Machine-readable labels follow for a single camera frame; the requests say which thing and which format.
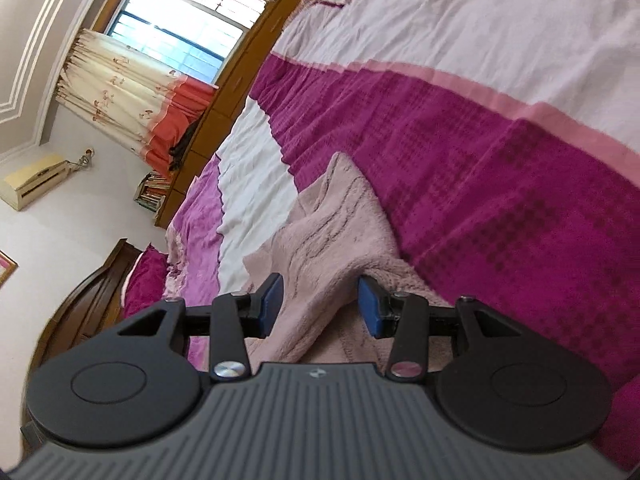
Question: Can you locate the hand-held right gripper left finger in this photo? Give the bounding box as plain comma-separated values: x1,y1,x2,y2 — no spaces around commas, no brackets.
116,272,285,383

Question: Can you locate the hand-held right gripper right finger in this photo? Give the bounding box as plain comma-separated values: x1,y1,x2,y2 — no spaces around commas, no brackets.
357,276,523,382

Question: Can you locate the pink fleece garment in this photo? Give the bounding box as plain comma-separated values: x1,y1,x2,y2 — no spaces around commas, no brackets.
242,151,453,376

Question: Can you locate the magenta pillow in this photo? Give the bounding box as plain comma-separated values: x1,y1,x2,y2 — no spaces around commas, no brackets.
122,242,171,321

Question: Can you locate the magenta and white bed blanket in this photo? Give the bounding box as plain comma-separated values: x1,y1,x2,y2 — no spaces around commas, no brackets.
122,0,640,476

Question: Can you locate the stack of books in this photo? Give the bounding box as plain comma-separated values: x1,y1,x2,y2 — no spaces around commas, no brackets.
134,171,168,213

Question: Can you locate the dark wooden headboard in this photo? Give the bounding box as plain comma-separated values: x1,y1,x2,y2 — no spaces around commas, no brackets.
32,239,143,376

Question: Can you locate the dark cloth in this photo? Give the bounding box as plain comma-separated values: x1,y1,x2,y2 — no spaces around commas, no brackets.
169,120,201,173

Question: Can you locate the wooden window ledge cabinet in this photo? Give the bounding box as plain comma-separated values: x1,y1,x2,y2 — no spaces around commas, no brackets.
152,0,328,231

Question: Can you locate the cream and orange floral curtain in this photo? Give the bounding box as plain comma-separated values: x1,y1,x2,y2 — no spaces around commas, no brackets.
55,29,221,178

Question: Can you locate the air conditioner cable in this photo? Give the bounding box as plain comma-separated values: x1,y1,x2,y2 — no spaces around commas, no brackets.
67,147,96,171

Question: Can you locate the cream wall air conditioner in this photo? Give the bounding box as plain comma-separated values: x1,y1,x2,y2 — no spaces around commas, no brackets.
0,154,69,212

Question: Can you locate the window with blue frame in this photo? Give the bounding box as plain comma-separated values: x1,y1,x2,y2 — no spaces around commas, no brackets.
102,0,281,86

